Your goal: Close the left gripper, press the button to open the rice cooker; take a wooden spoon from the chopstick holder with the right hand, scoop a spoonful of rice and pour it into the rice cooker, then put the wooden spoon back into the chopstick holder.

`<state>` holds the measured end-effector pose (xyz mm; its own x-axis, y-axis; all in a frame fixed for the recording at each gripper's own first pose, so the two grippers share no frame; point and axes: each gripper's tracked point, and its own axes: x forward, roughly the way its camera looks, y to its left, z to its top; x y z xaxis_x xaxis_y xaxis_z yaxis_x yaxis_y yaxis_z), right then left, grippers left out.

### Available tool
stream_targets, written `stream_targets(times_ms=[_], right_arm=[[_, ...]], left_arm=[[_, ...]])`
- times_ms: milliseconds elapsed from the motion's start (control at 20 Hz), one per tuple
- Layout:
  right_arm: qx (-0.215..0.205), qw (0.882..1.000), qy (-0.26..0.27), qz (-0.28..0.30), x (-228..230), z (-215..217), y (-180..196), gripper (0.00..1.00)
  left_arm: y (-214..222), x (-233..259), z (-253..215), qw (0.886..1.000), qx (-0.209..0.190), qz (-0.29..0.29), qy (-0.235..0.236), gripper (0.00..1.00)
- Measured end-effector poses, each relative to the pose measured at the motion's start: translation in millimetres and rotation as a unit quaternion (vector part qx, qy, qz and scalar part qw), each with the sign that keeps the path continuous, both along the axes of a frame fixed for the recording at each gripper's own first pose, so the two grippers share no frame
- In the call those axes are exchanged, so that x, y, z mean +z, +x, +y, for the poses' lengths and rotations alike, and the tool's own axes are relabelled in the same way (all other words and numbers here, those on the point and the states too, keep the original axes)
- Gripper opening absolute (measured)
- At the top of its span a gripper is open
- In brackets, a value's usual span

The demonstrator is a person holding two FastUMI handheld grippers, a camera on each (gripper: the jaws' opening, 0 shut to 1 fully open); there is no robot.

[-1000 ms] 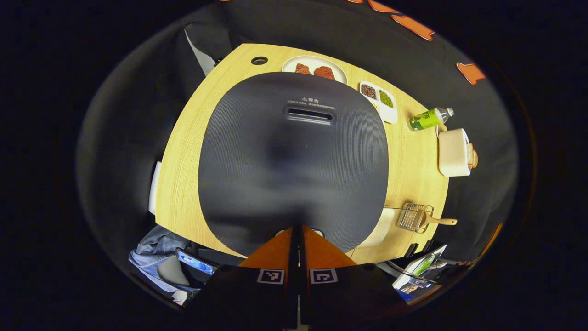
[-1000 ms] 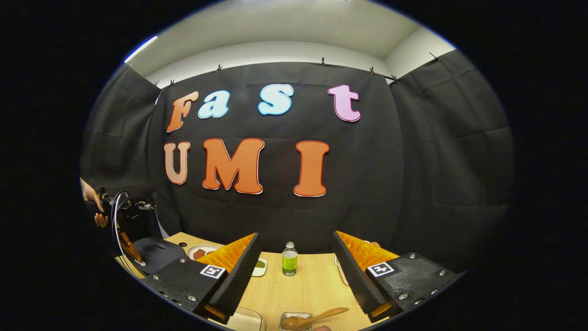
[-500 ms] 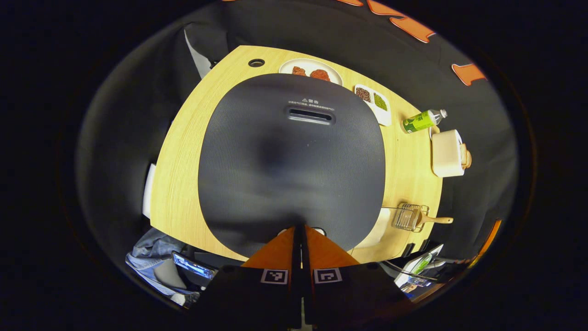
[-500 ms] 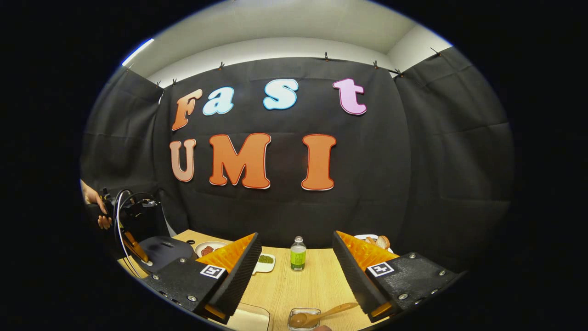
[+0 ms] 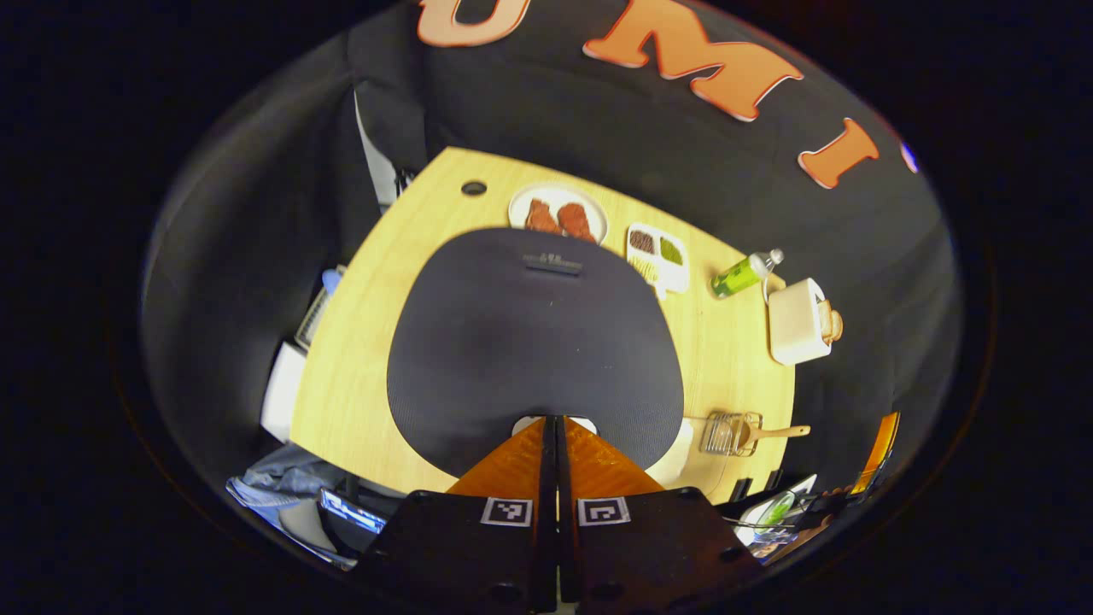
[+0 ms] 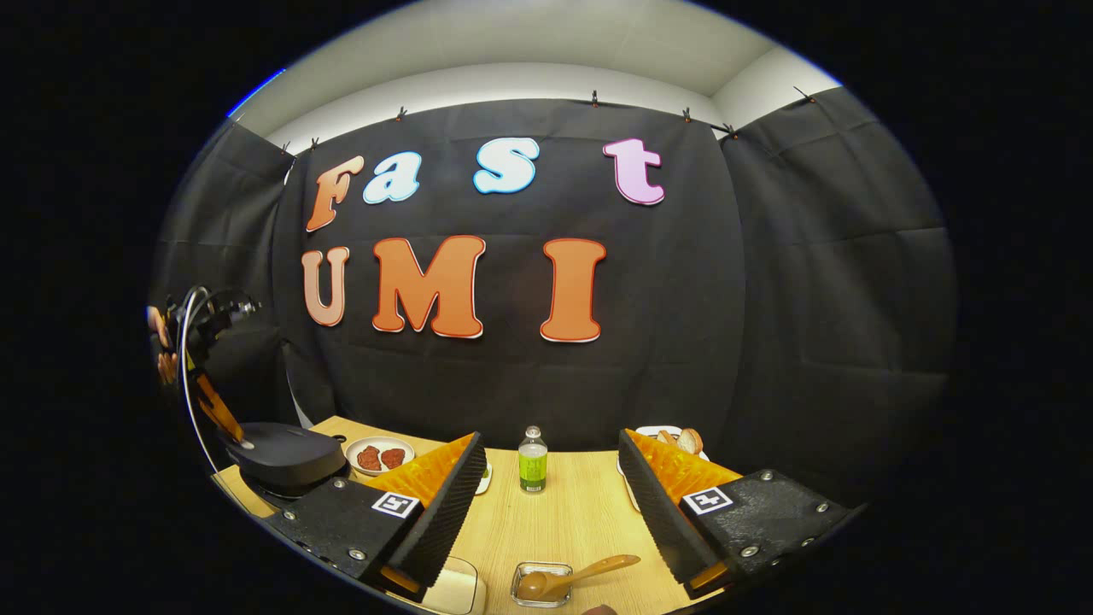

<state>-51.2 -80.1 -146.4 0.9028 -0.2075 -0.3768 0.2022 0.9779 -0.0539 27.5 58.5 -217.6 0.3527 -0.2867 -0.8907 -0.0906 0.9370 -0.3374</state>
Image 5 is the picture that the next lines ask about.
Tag white box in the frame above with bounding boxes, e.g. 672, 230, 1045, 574
260, 342, 309, 444

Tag blue grey cloth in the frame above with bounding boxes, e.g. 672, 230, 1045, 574
225, 444, 359, 549

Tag lit blue screen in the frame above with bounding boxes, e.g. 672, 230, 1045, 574
319, 489, 388, 536

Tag white divided dish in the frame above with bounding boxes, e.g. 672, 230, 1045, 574
626, 223, 691, 301

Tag round white plate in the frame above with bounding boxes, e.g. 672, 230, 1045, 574
508, 184, 609, 247

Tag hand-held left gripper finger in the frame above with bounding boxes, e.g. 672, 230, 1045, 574
557, 416, 769, 614
354, 416, 560, 614

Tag white toaster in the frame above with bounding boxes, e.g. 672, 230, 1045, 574
767, 278, 833, 366

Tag green drink bottle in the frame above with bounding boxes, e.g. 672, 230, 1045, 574
710, 249, 785, 300

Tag brown meat patty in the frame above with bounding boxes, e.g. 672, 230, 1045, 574
558, 203, 598, 243
525, 199, 562, 236

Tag dark grey rice cooker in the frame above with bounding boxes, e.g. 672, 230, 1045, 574
386, 226, 684, 479

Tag black backdrop cloth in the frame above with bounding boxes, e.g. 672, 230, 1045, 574
141, 0, 966, 513

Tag wooden spoon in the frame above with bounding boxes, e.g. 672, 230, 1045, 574
736, 421, 811, 454

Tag grey slatted object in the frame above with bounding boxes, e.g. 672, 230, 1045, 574
295, 265, 348, 349

